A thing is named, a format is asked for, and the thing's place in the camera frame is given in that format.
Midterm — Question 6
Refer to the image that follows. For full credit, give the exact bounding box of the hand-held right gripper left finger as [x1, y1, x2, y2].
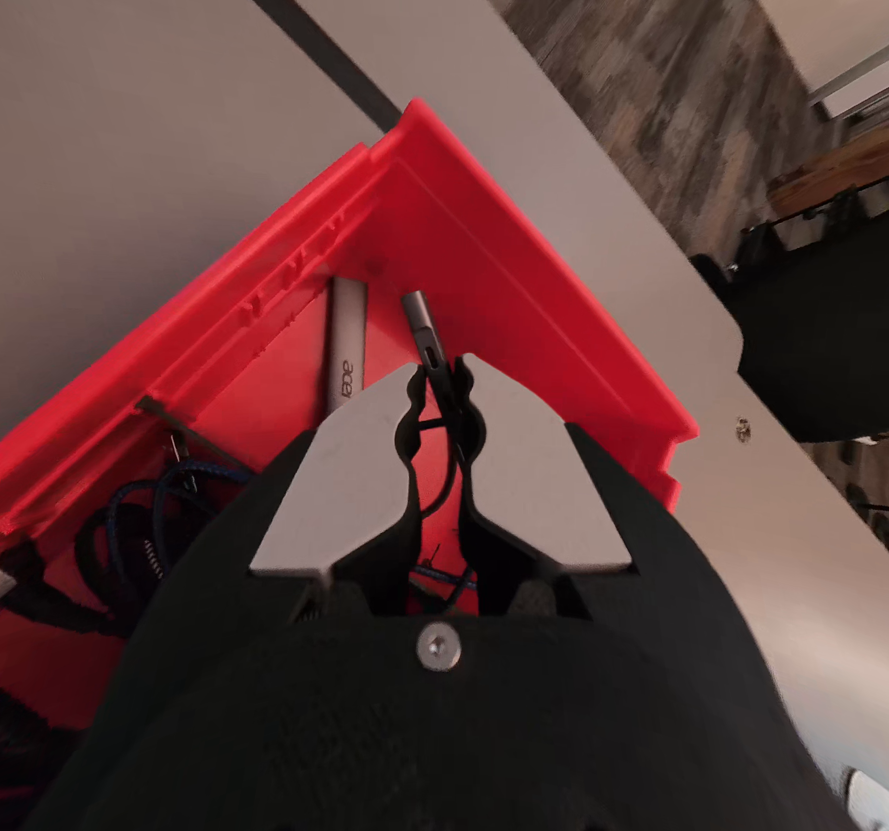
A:
[247, 362, 428, 581]

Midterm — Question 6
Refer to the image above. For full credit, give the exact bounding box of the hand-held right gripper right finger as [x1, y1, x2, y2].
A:
[453, 352, 634, 575]

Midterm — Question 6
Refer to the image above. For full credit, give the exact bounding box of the blue braided usb cable bundle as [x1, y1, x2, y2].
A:
[73, 459, 480, 637]

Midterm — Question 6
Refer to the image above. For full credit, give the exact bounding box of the slim grey usb hub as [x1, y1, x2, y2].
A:
[401, 291, 480, 519]

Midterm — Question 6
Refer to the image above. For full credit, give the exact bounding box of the red plastic bin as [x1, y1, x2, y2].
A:
[0, 98, 700, 735]

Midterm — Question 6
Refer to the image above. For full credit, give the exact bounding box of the black office chair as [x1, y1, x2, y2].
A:
[691, 220, 889, 444]

